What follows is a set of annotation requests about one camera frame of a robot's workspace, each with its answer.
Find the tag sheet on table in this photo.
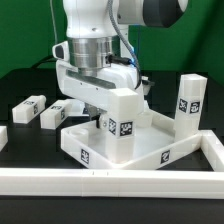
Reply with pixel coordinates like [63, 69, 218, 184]
[67, 99, 89, 117]

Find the white front fence bar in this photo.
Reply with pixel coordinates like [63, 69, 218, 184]
[0, 168, 224, 199]

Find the black cable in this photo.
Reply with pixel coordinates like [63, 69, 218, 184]
[30, 54, 58, 70]

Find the white right fence bar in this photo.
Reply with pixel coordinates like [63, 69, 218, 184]
[201, 130, 224, 172]

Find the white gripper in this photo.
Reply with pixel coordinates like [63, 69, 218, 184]
[56, 60, 144, 130]

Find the white left fence piece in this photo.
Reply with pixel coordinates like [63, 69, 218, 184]
[0, 126, 8, 151]

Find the white cable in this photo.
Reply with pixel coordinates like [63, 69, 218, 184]
[49, 0, 60, 46]

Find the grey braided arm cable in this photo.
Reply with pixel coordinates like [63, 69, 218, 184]
[106, 0, 143, 90]

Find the white desk top tray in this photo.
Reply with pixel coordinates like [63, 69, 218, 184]
[61, 111, 202, 170]

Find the white fence bar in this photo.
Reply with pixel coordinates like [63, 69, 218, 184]
[0, 168, 224, 199]
[201, 130, 224, 172]

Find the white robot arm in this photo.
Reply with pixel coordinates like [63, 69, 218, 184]
[52, 0, 188, 128]

